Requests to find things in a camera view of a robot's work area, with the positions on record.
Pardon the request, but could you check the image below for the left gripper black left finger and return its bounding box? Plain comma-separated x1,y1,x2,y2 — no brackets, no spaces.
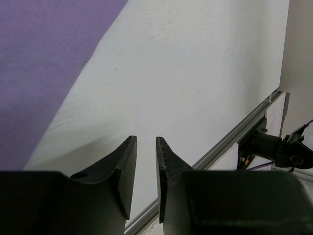
0,136,137,235

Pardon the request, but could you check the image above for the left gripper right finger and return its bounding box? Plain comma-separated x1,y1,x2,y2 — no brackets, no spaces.
156,137,313,235

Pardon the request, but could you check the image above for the lavender cloth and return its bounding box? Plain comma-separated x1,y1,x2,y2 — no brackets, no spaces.
0,0,126,170

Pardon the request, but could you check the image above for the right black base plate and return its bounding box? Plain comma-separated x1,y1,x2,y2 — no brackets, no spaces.
237,117,267,171

